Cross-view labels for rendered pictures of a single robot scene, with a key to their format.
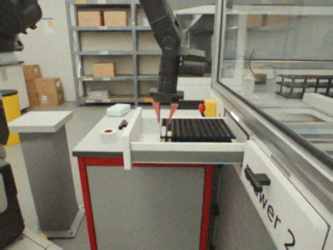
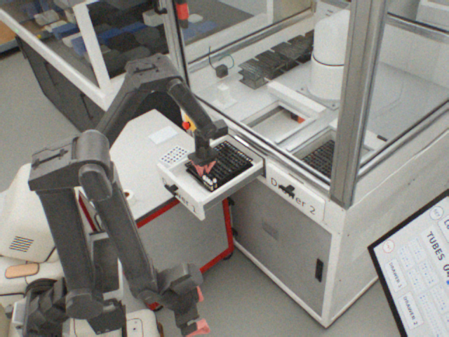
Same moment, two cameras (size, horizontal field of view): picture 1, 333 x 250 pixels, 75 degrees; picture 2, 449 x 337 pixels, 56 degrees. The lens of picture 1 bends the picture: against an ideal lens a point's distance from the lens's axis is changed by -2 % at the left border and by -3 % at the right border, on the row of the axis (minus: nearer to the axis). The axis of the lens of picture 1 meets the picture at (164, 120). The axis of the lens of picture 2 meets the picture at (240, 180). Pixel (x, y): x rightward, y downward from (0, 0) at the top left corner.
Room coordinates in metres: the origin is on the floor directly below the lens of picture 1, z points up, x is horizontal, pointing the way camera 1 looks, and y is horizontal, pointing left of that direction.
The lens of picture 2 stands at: (-0.38, 0.64, 2.05)
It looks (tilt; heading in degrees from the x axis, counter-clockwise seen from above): 44 degrees down; 322
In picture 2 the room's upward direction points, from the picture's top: 5 degrees counter-clockwise
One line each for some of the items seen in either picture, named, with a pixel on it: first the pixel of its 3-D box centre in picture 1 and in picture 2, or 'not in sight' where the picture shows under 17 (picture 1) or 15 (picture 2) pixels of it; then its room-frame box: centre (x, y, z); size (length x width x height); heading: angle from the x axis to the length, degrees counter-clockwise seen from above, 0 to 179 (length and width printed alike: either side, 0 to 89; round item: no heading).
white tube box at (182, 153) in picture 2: not in sight; (175, 158); (0.97, -0.05, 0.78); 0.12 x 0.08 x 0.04; 101
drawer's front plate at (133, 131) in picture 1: (134, 133); (179, 190); (0.69, 0.10, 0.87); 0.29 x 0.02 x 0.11; 178
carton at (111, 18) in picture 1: (116, 20); not in sight; (4.63, 0.92, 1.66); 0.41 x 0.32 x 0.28; 92
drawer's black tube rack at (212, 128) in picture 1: (194, 135); (219, 167); (0.69, -0.10, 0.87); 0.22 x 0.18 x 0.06; 88
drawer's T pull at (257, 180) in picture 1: (259, 178); (289, 189); (0.37, -0.18, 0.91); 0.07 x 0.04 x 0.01; 178
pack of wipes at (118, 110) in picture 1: (119, 109); not in sight; (1.32, 0.28, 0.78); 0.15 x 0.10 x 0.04; 165
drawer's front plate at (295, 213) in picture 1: (270, 193); (294, 191); (0.37, -0.21, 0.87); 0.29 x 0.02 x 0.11; 178
